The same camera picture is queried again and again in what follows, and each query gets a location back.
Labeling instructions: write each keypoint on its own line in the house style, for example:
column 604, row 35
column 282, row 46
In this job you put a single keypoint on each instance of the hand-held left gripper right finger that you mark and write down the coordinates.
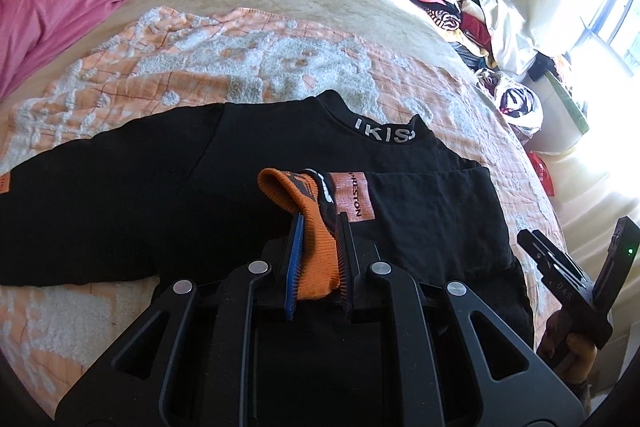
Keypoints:
column 351, row 269

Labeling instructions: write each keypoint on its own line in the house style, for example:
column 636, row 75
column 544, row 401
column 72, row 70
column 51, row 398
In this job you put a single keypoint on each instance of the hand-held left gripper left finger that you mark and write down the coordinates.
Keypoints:
column 295, row 259

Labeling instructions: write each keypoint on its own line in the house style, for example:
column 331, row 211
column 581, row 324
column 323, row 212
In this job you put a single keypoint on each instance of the black sweatshirt with orange cuffs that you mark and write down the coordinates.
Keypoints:
column 150, row 187

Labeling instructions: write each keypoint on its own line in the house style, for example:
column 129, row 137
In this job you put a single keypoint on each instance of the bag of clothes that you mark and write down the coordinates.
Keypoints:
column 510, row 99

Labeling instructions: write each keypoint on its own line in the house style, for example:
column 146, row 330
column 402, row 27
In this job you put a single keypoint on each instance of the person's right hand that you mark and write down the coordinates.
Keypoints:
column 575, row 354

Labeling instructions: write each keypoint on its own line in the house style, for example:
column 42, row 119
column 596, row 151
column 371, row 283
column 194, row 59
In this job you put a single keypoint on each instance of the red plastic bag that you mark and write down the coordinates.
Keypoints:
column 542, row 172

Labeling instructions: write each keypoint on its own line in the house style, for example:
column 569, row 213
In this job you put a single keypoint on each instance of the green board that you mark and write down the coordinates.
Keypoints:
column 570, row 102

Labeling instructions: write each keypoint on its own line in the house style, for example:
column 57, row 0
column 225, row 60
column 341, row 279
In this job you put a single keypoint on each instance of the orange and white tufted blanket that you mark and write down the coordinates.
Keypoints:
column 250, row 57

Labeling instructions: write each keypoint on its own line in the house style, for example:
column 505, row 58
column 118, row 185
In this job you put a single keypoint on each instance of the window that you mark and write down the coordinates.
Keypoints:
column 617, row 12

